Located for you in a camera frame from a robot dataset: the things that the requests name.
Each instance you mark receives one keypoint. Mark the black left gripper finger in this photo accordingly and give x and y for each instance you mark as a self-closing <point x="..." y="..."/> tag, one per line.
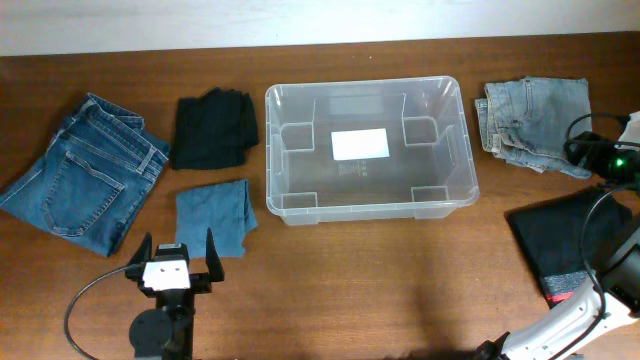
<point x="213" y="262"/>
<point x="143" y="253"/>

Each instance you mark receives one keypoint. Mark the black garment with red stripe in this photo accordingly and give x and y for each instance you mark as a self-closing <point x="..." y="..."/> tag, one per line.
<point x="551" y="233"/>

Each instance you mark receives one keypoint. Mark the light blue jeans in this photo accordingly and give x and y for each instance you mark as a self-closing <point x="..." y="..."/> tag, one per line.
<point x="525" y="122"/>

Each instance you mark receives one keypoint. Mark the clear plastic storage bin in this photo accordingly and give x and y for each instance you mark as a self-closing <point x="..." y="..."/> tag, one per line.
<point x="430" y="172"/>

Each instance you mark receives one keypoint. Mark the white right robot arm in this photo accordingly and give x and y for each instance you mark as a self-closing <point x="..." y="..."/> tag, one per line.
<point x="609" y="296"/>

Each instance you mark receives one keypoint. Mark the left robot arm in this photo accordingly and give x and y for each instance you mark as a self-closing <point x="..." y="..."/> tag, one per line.
<point x="165" y="331"/>

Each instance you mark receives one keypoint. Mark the small blue denim cloth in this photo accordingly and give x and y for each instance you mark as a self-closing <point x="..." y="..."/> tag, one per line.
<point x="225" y="209"/>

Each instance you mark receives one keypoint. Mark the dark blue folded jeans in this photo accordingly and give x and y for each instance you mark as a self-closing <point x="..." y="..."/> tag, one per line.
<point x="93" y="179"/>

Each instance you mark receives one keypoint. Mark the black folded garment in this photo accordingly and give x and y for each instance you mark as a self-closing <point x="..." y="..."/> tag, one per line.
<point x="214" y="131"/>

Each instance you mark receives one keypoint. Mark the white label in bin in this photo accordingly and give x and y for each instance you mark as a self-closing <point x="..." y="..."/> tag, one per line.
<point x="360" y="144"/>

